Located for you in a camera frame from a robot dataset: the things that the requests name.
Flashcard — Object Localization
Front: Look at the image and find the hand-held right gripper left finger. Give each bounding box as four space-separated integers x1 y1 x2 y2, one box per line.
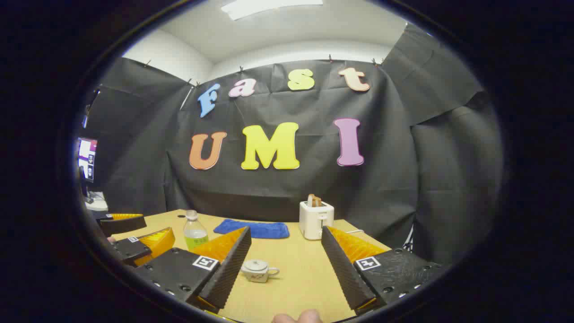
132 227 252 314

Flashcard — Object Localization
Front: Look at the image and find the white ceramic teacup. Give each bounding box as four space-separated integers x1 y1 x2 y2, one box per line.
240 262 280 283

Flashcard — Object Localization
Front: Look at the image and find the white toaster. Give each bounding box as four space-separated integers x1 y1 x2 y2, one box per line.
299 201 335 240

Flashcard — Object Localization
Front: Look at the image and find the blue towel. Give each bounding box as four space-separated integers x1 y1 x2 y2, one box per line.
213 218 290 239

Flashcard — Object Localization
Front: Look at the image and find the clear water bottle green label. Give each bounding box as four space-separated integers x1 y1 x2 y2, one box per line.
183 210 209 250

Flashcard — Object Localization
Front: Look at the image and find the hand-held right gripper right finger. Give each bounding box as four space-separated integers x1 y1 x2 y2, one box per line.
321 226 442 315

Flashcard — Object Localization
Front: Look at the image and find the white side table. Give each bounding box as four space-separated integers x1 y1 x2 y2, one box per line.
85 192 109 211

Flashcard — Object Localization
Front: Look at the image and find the computer monitor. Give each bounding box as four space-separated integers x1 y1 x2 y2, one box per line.
77 137 98 182

